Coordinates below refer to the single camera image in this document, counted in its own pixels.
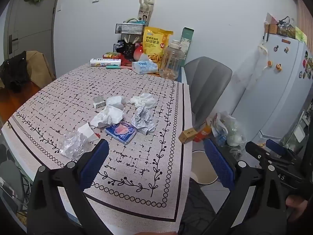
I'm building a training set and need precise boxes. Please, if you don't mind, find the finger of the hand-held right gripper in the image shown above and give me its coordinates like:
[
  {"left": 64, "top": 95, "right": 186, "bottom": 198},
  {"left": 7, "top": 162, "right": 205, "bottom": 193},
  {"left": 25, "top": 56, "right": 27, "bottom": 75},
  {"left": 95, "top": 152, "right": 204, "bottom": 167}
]
[
  {"left": 265, "top": 139, "right": 296, "bottom": 164},
  {"left": 245, "top": 141, "right": 272, "bottom": 167}
]

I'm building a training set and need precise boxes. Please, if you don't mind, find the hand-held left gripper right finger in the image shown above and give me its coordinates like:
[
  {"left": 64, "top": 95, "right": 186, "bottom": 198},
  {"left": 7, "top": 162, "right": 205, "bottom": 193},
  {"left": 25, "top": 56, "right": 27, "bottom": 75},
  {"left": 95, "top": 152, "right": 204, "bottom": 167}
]
[{"left": 205, "top": 139, "right": 287, "bottom": 235}]

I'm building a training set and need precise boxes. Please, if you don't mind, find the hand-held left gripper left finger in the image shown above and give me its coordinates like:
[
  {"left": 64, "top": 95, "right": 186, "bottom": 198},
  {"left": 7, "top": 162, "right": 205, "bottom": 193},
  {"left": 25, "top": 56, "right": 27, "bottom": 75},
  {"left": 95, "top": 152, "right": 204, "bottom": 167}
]
[{"left": 27, "top": 139, "right": 110, "bottom": 235}]

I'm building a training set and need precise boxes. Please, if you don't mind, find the white trash bin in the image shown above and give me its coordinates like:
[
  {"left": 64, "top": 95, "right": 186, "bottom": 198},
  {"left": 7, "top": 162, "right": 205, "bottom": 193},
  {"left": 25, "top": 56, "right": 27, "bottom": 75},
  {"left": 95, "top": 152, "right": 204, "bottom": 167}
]
[{"left": 190, "top": 150, "right": 218, "bottom": 185}]

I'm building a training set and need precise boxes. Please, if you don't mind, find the clear plastic wrapper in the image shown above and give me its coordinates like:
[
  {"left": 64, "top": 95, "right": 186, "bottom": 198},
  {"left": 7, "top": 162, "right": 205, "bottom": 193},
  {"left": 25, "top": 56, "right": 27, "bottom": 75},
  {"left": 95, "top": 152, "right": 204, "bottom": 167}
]
[{"left": 59, "top": 130, "right": 86, "bottom": 159}]

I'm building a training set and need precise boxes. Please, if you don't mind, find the torn white red paper box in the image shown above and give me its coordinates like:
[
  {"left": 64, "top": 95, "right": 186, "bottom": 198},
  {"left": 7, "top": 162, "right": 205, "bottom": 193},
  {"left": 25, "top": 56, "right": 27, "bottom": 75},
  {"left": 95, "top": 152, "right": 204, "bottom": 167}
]
[{"left": 77, "top": 124, "right": 101, "bottom": 142}]

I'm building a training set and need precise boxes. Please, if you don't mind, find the blue pocket tissue packet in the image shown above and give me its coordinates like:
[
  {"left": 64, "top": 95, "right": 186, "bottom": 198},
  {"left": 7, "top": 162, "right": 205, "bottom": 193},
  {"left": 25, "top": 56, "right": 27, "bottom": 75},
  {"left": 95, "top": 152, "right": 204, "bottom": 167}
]
[{"left": 105, "top": 122, "right": 137, "bottom": 145}]

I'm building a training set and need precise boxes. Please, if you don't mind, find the large white tissue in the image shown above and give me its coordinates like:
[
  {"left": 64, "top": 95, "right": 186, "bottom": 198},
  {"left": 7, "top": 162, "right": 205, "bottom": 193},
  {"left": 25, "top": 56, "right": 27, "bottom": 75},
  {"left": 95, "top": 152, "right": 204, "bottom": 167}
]
[{"left": 89, "top": 105, "right": 125, "bottom": 128}]

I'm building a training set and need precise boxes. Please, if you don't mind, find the printed paper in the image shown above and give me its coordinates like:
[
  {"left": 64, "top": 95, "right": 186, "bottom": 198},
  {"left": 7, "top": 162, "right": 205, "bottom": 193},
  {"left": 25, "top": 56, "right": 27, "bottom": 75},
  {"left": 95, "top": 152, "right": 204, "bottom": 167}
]
[{"left": 131, "top": 106, "right": 156, "bottom": 135}]

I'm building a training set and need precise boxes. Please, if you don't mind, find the person's right hand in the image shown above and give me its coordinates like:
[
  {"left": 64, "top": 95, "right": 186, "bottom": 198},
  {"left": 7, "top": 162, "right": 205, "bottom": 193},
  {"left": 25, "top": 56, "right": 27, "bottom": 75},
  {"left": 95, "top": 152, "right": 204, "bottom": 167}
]
[{"left": 286, "top": 195, "right": 310, "bottom": 214}]

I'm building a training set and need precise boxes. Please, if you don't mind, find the clear plastic bag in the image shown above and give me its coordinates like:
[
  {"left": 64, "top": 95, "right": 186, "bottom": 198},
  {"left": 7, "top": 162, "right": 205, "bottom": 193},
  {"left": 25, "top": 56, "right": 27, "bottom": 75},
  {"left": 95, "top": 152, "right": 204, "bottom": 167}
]
[{"left": 211, "top": 111, "right": 247, "bottom": 152}]

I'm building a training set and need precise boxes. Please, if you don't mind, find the orange box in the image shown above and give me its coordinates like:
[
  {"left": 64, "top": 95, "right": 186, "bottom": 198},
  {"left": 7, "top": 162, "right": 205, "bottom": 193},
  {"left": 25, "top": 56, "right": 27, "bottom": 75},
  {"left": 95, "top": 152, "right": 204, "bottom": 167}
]
[{"left": 193, "top": 124, "right": 212, "bottom": 142}]

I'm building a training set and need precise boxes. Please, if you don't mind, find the small brown cardboard box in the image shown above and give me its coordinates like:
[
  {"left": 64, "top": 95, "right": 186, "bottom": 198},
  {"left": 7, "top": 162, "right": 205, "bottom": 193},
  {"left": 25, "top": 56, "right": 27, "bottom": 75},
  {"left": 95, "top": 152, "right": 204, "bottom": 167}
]
[{"left": 178, "top": 128, "right": 198, "bottom": 144}]

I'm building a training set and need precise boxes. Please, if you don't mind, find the person's leg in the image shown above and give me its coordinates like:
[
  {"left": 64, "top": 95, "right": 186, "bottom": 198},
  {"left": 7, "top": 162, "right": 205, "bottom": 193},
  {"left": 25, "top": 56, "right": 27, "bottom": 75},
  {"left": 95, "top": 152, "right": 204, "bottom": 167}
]
[{"left": 178, "top": 178, "right": 220, "bottom": 235}]

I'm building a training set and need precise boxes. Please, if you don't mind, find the white refrigerator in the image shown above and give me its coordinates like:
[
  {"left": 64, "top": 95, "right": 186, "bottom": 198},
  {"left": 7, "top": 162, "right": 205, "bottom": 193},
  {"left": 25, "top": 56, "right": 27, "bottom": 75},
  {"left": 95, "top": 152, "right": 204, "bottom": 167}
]
[{"left": 245, "top": 35, "right": 313, "bottom": 141}]

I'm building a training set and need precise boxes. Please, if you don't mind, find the group of fridge magnets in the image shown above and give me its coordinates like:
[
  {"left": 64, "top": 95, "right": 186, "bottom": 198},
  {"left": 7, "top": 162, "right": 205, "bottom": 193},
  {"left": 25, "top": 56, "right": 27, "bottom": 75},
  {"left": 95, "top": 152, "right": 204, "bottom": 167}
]
[{"left": 266, "top": 44, "right": 313, "bottom": 80}]

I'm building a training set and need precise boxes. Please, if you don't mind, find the grey office chair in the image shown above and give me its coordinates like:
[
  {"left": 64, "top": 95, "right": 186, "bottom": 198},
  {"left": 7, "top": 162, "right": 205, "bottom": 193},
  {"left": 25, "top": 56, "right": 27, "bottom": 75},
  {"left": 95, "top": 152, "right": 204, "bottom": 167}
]
[{"left": 183, "top": 56, "right": 233, "bottom": 137}]

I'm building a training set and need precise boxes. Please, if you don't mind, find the white hanging bag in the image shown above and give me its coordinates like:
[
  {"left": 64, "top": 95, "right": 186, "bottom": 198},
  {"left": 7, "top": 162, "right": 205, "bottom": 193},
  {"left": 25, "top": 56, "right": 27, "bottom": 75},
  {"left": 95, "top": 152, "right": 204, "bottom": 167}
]
[{"left": 255, "top": 40, "right": 269, "bottom": 75}]

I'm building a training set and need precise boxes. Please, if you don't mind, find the white cling wrap box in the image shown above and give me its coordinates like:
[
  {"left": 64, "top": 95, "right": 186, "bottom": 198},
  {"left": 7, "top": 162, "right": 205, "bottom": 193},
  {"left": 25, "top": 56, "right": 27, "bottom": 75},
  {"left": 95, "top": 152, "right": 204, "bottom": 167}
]
[{"left": 90, "top": 58, "right": 122, "bottom": 67}]

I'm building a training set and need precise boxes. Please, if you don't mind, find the blue soft tissue pack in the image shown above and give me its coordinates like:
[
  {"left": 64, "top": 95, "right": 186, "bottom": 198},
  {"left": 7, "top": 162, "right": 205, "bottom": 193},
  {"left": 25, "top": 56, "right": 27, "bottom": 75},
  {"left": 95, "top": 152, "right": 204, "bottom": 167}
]
[{"left": 132, "top": 54, "right": 158, "bottom": 75}]

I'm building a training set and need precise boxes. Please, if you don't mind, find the brown chair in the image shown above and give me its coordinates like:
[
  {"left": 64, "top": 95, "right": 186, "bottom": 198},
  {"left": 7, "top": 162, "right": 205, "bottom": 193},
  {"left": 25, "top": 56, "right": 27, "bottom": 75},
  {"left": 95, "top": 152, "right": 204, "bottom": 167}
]
[{"left": 24, "top": 51, "right": 56, "bottom": 89}]

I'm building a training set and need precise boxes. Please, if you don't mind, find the clear plastic jar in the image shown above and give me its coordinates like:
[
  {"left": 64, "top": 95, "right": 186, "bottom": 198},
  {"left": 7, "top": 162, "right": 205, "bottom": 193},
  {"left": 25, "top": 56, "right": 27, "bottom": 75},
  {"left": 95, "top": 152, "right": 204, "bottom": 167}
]
[{"left": 159, "top": 40, "right": 186, "bottom": 79}]

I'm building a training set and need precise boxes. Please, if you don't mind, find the peach shaped toy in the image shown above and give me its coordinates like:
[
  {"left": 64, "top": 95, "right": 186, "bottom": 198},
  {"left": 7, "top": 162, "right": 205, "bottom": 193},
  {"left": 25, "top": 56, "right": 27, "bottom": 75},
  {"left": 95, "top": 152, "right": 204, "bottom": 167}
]
[{"left": 133, "top": 46, "right": 145, "bottom": 61}]

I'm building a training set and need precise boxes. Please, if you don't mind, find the brown basket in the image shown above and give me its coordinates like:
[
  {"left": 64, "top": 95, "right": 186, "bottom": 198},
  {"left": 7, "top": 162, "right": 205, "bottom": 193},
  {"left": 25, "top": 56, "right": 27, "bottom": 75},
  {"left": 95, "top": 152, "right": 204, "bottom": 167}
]
[{"left": 264, "top": 22, "right": 280, "bottom": 35}]

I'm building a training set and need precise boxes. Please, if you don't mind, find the black pen holder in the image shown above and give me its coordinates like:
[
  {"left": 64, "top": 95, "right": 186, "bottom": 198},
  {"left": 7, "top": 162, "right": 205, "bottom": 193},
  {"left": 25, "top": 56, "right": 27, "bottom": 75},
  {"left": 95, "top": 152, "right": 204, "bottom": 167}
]
[{"left": 122, "top": 40, "right": 136, "bottom": 60}]

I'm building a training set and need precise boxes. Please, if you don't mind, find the green carton box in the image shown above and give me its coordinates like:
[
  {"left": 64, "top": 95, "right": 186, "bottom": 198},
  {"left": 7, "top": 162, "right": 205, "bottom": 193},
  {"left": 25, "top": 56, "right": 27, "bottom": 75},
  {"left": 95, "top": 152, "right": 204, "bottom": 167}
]
[{"left": 180, "top": 27, "right": 194, "bottom": 67}]

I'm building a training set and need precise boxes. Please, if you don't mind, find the yellow snack bag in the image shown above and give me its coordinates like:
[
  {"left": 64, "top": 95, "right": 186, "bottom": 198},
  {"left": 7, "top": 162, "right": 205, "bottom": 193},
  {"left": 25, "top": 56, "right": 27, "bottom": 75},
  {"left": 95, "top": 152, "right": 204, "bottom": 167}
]
[{"left": 142, "top": 26, "right": 174, "bottom": 69}]

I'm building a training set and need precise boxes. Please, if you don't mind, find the grey door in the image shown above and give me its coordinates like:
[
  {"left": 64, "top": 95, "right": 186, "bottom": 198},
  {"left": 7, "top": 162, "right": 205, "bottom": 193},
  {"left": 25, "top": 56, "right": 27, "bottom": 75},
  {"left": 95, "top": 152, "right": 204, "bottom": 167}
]
[{"left": 4, "top": 0, "right": 61, "bottom": 63}]

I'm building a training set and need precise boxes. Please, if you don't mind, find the printed paper bag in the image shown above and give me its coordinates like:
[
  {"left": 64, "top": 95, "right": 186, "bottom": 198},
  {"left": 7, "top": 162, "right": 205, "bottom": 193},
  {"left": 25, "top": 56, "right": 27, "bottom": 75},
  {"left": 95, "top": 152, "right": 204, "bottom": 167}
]
[{"left": 137, "top": 0, "right": 155, "bottom": 27}]

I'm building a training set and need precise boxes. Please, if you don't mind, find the black wire basket rack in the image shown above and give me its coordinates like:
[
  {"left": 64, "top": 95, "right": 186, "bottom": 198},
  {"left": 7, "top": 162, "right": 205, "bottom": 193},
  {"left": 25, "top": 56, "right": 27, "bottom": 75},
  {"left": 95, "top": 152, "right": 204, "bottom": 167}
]
[{"left": 113, "top": 21, "right": 147, "bottom": 54}]

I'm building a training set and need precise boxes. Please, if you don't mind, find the black door handle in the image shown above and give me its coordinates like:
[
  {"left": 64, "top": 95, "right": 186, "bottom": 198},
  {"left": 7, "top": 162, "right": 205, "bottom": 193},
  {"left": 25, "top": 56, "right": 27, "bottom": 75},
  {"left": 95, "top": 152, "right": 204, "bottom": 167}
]
[{"left": 8, "top": 31, "right": 19, "bottom": 54}]

